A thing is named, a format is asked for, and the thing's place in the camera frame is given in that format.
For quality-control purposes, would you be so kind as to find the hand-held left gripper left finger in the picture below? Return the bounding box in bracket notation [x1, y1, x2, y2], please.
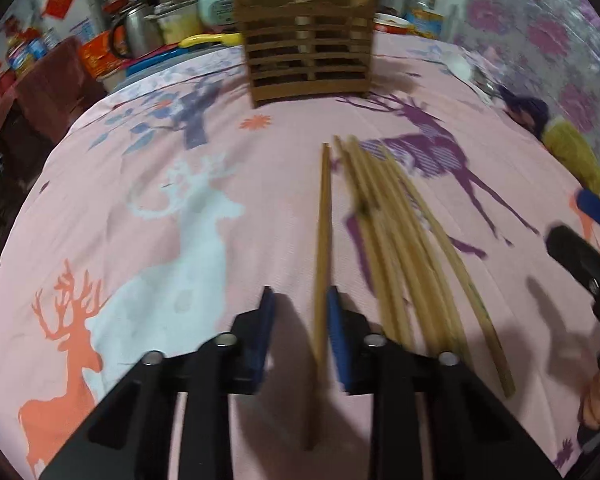
[37, 286, 277, 480]

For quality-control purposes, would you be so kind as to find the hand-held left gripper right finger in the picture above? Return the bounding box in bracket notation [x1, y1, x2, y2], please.
[327, 285, 563, 480]

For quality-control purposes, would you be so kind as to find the bundle of bamboo chopsticks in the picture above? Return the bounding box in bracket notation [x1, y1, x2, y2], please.
[331, 134, 517, 400]

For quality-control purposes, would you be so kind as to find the wooden slatted utensil holder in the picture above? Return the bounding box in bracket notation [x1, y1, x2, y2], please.
[232, 0, 376, 108]

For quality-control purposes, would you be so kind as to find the yellow cloth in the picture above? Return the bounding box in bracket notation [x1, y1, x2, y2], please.
[541, 115, 600, 196]

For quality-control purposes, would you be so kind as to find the large metal spoon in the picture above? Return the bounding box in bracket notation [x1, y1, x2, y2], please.
[472, 69, 503, 107]

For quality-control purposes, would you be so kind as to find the white ceramic spoon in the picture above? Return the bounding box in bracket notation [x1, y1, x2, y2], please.
[442, 51, 475, 82]

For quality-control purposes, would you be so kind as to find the clear oil bottle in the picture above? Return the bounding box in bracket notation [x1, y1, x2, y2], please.
[407, 0, 453, 41]

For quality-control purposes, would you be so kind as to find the red white bowl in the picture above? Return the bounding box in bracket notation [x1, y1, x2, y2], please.
[374, 12, 416, 36]

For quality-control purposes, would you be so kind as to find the pale plastic jar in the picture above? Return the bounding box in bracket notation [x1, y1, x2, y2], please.
[157, 7, 202, 45]

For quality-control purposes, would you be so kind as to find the maroon cloth covered table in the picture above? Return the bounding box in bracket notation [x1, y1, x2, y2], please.
[12, 37, 106, 136]

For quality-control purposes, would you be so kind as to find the orange cardboard box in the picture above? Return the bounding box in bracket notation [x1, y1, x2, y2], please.
[79, 30, 131, 78]

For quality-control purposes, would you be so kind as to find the steel kettle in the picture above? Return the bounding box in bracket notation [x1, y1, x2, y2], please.
[111, 4, 162, 58]

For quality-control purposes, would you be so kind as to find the light green rice cooker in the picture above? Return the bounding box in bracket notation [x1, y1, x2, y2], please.
[198, 0, 242, 28]

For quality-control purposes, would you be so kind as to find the red diamond paper decoration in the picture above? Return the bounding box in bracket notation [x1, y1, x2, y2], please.
[45, 0, 79, 19]

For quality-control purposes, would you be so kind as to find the floral plastic wall sheet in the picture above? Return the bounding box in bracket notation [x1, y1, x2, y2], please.
[452, 0, 600, 196]

